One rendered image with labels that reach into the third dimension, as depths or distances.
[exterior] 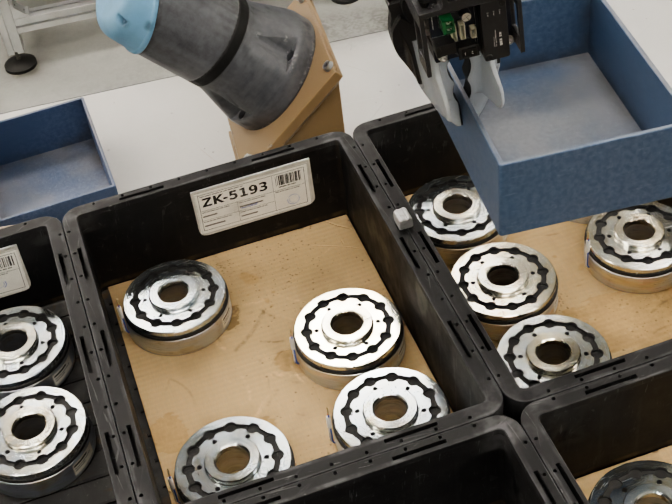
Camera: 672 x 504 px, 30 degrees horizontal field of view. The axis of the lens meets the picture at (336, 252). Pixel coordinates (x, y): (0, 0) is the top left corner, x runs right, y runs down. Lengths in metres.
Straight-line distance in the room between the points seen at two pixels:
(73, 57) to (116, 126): 1.48
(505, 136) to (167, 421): 0.41
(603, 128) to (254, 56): 0.53
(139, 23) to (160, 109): 0.37
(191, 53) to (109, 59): 1.75
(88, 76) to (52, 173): 1.46
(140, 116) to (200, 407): 0.66
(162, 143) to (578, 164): 0.86
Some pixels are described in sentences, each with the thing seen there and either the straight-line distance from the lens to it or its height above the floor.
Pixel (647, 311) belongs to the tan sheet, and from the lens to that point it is 1.22.
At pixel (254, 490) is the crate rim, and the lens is 0.98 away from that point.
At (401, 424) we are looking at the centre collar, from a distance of 1.08.
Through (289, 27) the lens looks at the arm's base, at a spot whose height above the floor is 0.91.
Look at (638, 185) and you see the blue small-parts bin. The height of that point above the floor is 1.08.
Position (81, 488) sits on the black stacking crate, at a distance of 1.15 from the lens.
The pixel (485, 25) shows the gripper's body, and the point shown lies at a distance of 0.87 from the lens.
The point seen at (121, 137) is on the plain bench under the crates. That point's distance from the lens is 1.72.
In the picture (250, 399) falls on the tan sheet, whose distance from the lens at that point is 1.17.
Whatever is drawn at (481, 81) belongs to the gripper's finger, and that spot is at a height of 1.14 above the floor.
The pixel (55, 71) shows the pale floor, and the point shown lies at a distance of 3.18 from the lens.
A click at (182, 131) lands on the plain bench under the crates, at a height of 0.70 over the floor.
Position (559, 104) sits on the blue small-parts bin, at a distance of 1.07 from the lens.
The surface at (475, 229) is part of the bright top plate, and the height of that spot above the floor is 0.86.
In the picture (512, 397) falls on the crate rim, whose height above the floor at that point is 0.93.
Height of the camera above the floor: 1.71
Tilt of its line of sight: 43 degrees down
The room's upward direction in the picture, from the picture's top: 8 degrees counter-clockwise
